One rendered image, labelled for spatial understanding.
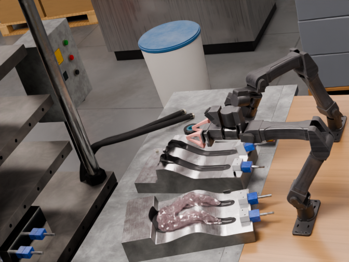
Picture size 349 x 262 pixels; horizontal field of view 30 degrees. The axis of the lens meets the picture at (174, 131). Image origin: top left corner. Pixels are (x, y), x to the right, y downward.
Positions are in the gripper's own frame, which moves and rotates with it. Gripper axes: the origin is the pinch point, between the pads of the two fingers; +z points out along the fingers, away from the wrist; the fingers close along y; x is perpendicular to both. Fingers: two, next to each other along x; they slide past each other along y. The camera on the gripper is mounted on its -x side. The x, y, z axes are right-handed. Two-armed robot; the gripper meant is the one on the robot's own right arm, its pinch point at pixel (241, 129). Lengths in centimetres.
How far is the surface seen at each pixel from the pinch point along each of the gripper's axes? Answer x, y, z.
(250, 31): -25, -267, 105
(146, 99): -83, -201, 162
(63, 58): -90, -18, 14
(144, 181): -30.7, 16.6, 34.5
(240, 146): 2.3, 1.7, 7.2
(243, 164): 6.5, 10.8, 8.2
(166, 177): -21.8, 17.4, 26.0
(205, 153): -10.7, -1.0, 20.6
